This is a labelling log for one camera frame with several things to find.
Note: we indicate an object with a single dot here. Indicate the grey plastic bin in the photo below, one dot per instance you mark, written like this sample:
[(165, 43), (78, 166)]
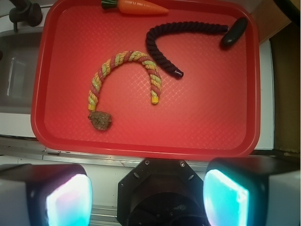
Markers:
[(18, 62)]

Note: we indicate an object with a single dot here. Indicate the black smooth stone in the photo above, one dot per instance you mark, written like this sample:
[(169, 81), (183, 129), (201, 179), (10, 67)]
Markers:
[(234, 33)]

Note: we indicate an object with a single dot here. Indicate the cardboard box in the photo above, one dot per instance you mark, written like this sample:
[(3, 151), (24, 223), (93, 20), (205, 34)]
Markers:
[(272, 16)]

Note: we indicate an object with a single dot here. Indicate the red plastic tray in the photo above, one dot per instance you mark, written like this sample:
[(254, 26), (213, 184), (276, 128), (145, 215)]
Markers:
[(212, 111)]

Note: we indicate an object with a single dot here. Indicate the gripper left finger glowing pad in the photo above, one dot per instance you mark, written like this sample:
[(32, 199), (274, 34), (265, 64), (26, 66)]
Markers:
[(45, 195)]

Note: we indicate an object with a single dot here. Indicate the orange plastic toy carrot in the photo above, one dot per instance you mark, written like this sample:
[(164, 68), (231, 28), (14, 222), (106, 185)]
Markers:
[(135, 7)]

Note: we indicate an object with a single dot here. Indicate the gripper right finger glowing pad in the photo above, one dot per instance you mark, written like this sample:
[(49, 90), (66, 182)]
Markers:
[(253, 191)]

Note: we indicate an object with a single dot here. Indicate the brown rough rock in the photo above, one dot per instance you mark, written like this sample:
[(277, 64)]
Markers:
[(100, 120)]

